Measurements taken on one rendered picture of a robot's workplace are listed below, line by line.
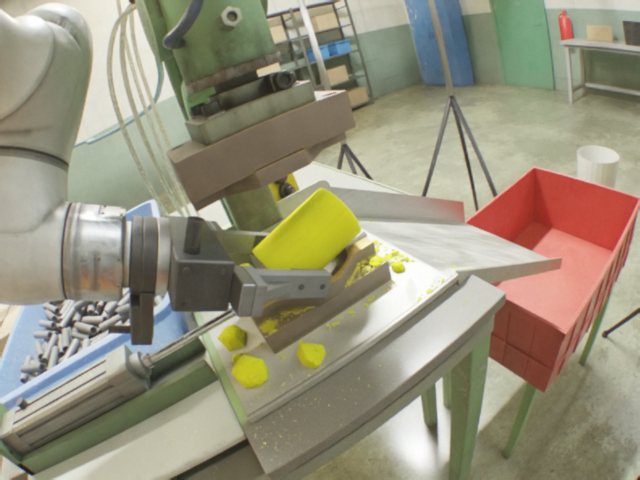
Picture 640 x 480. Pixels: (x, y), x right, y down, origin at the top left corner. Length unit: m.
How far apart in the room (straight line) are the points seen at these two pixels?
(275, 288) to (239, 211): 0.21
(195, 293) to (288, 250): 0.11
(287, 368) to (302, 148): 0.22
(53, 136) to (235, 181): 0.17
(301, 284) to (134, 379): 0.21
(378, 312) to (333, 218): 0.12
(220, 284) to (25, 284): 0.17
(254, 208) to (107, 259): 0.26
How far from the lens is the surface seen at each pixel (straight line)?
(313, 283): 0.34
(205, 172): 0.28
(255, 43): 0.30
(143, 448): 0.41
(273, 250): 0.36
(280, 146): 0.30
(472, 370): 0.49
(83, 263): 0.30
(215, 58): 0.29
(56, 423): 0.46
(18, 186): 0.32
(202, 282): 0.29
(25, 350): 0.79
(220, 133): 0.29
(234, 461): 0.40
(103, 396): 0.42
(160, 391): 0.40
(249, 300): 0.28
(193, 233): 0.29
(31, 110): 0.32
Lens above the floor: 1.27
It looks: 31 degrees down
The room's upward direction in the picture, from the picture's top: 19 degrees counter-clockwise
